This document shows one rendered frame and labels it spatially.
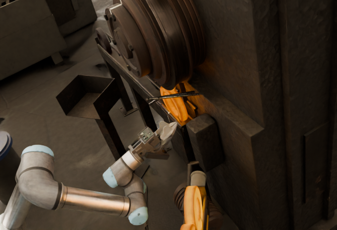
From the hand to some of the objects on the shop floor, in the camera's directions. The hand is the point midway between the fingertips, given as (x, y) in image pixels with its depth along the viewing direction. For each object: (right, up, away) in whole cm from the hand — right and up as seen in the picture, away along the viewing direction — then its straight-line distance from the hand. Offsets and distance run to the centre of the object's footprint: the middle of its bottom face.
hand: (175, 125), depth 146 cm
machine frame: (+54, -28, +68) cm, 90 cm away
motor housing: (+20, -69, +30) cm, 78 cm away
